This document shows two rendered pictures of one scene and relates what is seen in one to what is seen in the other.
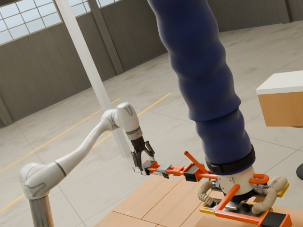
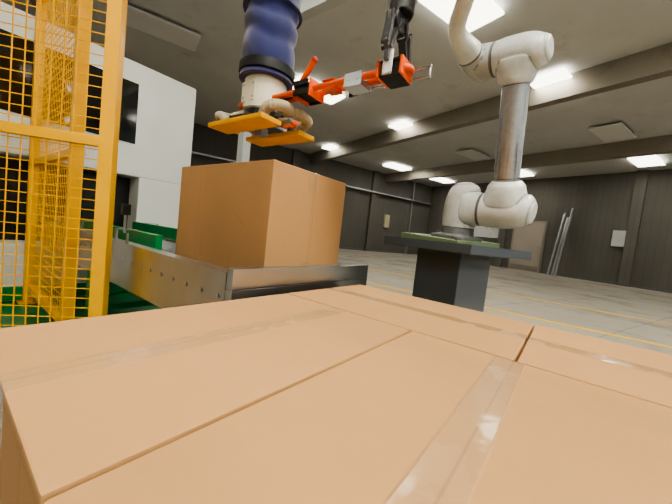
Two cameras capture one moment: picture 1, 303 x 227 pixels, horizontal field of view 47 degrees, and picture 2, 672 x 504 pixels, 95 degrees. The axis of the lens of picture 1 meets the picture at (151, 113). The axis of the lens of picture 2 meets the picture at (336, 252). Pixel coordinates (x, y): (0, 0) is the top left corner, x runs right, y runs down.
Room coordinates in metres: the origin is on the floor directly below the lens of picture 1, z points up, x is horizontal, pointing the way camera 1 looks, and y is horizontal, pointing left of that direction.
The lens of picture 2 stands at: (2.81, -0.19, 0.74)
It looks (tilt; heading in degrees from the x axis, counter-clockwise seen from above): 4 degrees down; 168
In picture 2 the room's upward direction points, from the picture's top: 6 degrees clockwise
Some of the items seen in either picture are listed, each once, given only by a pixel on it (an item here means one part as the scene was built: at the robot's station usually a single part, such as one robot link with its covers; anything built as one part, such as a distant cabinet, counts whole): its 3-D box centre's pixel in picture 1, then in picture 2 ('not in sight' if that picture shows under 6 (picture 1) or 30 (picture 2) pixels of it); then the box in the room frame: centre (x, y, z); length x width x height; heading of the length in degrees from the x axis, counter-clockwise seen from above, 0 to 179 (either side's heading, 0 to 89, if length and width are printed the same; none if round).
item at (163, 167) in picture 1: (165, 170); (357, 83); (1.79, 0.04, 1.23); 0.07 x 0.07 x 0.04; 42
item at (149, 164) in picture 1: (149, 166); (394, 71); (1.89, 0.13, 1.24); 0.08 x 0.07 x 0.05; 42
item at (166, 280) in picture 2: not in sight; (98, 253); (1.04, -1.03, 0.50); 2.31 x 0.05 x 0.19; 41
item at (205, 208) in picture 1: (233, 207); (278, 135); (1.38, -0.20, 1.14); 0.34 x 0.10 x 0.05; 42
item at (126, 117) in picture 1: (126, 116); not in sight; (1.89, 0.14, 1.58); 0.13 x 0.11 x 0.16; 33
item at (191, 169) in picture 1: (194, 172); (309, 92); (1.63, -0.10, 1.24); 0.10 x 0.08 x 0.06; 132
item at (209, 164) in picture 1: (229, 156); (267, 75); (1.44, -0.26, 1.36); 0.23 x 0.23 x 0.04
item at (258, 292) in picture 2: not in sight; (311, 302); (1.71, -0.02, 0.48); 0.70 x 0.03 x 0.15; 131
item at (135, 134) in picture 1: (134, 133); not in sight; (1.88, 0.13, 1.48); 0.09 x 0.09 x 0.06
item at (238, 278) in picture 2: not in sight; (314, 274); (1.71, -0.02, 0.58); 0.70 x 0.03 x 0.06; 131
